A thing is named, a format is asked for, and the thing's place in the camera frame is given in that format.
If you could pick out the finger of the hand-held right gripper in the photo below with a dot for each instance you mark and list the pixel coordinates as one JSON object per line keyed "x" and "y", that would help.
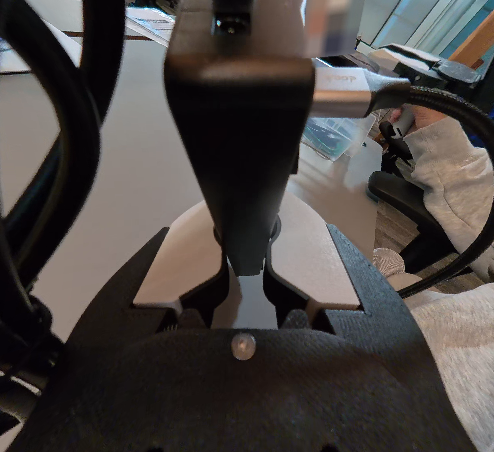
{"x": 386, "y": 59}

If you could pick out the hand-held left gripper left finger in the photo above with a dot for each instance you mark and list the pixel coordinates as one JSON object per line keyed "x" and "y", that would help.
{"x": 181, "y": 259}

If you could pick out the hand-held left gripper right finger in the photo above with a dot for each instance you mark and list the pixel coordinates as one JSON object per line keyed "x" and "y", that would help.
{"x": 308, "y": 259}

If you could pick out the clear plastic storage bin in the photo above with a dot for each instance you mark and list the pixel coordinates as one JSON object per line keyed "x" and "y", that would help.
{"x": 347, "y": 139}

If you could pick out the person's right forearm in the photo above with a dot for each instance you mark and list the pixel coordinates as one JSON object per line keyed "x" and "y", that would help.
{"x": 451, "y": 174}

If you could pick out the person's right hand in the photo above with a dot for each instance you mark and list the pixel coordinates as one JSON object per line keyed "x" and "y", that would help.
{"x": 428, "y": 118}

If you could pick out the striped grey cloth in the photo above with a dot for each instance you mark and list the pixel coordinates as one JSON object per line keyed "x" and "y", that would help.
{"x": 388, "y": 261}

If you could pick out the person's beige pants leg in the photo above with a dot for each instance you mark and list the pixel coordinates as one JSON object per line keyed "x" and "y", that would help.
{"x": 409, "y": 282}

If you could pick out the black office chair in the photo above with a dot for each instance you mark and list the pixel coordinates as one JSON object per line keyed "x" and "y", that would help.
{"x": 397, "y": 186}

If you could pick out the printed paper sheets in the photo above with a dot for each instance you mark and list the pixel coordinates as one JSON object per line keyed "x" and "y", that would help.
{"x": 154, "y": 24}

